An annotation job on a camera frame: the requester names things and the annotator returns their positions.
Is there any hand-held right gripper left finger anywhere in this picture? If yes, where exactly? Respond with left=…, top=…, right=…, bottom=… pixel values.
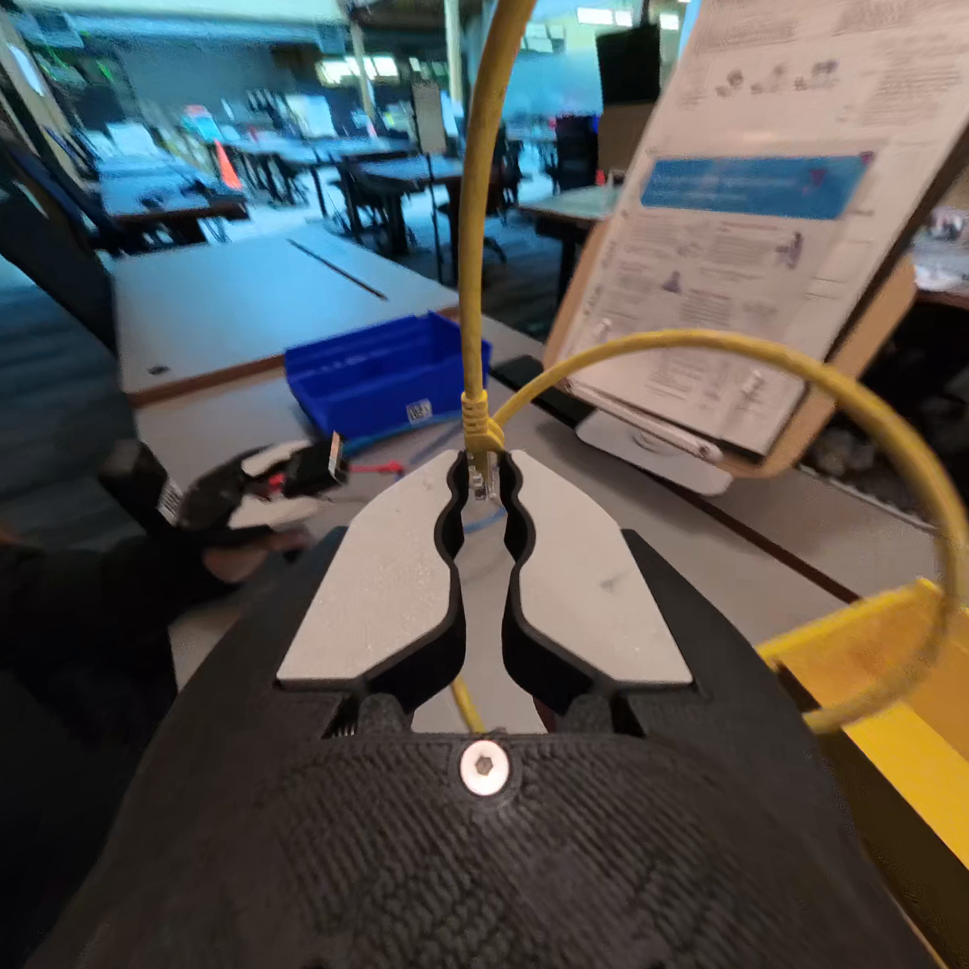
left=275, top=450, right=468, bottom=714

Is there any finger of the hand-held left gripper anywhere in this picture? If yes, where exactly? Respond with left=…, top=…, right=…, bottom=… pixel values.
left=241, top=441, right=316, bottom=481
left=227, top=494, right=332, bottom=531

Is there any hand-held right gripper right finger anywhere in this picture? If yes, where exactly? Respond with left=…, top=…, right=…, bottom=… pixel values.
left=500, top=449, right=695, bottom=718

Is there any black network adapter box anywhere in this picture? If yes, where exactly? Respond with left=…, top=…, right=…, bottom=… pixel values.
left=282, top=430, right=352, bottom=502

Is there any blue storage bin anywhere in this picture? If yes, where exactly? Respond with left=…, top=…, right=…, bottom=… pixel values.
left=284, top=309, right=495, bottom=445

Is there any blue ethernet cable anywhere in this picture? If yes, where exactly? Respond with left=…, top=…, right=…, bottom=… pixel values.
left=339, top=422, right=510, bottom=536

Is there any yellow ethernet cable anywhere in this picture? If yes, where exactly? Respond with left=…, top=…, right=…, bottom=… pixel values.
left=449, top=0, right=969, bottom=737

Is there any yellow storage bin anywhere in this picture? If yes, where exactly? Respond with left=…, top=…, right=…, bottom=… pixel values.
left=756, top=577, right=969, bottom=969

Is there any grey desk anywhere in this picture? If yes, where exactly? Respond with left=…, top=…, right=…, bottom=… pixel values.
left=132, top=310, right=969, bottom=758

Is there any background desk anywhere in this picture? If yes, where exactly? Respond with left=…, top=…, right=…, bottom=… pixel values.
left=333, top=151, right=486, bottom=258

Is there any person's left hand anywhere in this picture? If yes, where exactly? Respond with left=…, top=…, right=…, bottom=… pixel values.
left=203, top=528, right=314, bottom=585

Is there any white stand base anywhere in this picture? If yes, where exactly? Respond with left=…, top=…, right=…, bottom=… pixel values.
left=574, top=407, right=737, bottom=498

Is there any grey table with wooden edge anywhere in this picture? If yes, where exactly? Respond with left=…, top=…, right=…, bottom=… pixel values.
left=112, top=226, right=460, bottom=407

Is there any brown board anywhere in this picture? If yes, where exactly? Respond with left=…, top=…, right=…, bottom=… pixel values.
left=597, top=102, right=654, bottom=177

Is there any black panel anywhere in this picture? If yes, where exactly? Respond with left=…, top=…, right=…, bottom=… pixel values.
left=594, top=25, right=663, bottom=109

